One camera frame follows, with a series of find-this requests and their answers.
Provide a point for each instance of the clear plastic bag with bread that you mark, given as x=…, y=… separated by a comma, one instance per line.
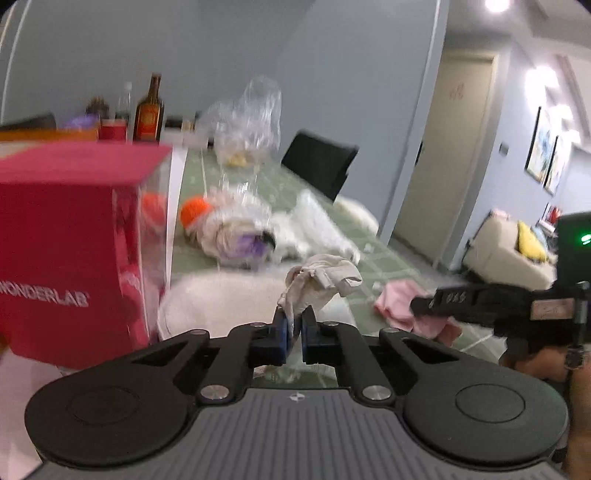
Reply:
x=245, y=131

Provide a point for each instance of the purple container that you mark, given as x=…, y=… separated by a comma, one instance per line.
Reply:
x=82, y=122

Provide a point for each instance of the white cloth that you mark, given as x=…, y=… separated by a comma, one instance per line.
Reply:
x=307, y=230

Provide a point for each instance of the beige cloth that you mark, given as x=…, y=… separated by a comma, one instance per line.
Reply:
x=314, y=283

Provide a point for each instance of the black chair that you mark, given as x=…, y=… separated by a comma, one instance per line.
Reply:
x=45, y=121
x=322, y=163

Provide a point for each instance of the yellow cushion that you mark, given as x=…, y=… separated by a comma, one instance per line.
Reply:
x=529, y=245

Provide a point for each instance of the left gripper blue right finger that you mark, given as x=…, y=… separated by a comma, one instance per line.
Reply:
x=311, y=337

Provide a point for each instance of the red cup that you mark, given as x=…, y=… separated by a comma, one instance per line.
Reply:
x=112, y=130

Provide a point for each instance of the white condiment tray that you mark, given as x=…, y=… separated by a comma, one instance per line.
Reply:
x=181, y=133

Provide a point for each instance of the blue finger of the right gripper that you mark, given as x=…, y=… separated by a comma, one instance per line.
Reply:
x=484, y=305

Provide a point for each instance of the black chair right side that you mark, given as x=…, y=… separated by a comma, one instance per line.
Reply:
x=322, y=163

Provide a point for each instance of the green checkered tablecloth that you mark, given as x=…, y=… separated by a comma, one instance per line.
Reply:
x=378, y=262

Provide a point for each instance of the cream sofa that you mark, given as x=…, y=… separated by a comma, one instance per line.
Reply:
x=492, y=255

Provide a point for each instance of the brown liquor bottle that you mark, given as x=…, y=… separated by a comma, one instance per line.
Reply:
x=149, y=114

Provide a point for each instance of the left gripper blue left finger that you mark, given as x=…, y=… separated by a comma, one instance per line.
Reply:
x=279, y=337

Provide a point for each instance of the white towel on stool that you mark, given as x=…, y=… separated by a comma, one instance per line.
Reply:
x=358, y=212

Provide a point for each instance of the orange knitted toy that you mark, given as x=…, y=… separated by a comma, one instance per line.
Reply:
x=192, y=210

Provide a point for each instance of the brown figurine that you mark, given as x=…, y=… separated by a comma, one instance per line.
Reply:
x=99, y=108

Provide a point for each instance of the wall picture frame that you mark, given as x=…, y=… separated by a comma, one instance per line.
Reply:
x=542, y=145

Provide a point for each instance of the orange cardboard box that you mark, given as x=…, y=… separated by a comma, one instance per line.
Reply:
x=48, y=135

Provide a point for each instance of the black chair left side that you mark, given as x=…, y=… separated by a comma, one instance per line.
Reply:
x=45, y=121

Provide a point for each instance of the red Wonderlab box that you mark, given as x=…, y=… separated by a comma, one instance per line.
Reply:
x=83, y=249

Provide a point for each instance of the plastic bag with soft items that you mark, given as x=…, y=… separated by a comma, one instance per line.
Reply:
x=236, y=233

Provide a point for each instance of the clear plastic water bottle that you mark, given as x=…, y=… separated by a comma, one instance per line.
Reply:
x=123, y=109

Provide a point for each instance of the beige door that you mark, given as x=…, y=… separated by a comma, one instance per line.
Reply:
x=450, y=147

